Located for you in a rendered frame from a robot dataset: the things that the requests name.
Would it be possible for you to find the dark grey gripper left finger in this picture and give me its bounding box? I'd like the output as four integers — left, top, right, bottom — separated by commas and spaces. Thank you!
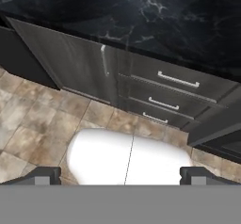
0, 166, 62, 186

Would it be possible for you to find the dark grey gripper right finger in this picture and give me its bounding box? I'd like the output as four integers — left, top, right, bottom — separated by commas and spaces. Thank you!
179, 166, 241, 186

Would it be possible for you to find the dark cabinet run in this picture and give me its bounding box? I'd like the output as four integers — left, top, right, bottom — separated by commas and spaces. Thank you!
187, 85, 241, 165

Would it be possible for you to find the white rounded object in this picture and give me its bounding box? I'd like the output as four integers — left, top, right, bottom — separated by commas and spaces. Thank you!
66, 127, 193, 186

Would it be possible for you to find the large dark grey drawer front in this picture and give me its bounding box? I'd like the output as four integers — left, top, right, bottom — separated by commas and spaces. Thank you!
117, 49, 240, 105

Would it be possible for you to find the dark grey cupboard door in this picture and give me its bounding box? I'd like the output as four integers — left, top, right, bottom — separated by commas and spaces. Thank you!
6, 16, 120, 107

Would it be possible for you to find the dark cabinet panel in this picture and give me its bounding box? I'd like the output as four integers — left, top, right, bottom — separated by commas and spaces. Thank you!
0, 24, 61, 91

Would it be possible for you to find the long silver drawer handle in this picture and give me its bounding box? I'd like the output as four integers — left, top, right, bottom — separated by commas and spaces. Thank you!
156, 70, 201, 89

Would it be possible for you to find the silver cupboard door handle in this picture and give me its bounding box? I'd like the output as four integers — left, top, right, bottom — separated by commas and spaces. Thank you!
100, 44, 111, 77

